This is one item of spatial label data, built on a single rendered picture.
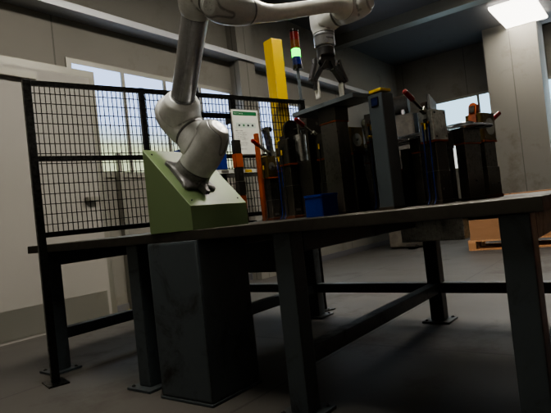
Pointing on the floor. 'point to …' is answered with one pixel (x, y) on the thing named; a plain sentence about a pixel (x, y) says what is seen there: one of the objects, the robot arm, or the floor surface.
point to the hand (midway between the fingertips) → (330, 95)
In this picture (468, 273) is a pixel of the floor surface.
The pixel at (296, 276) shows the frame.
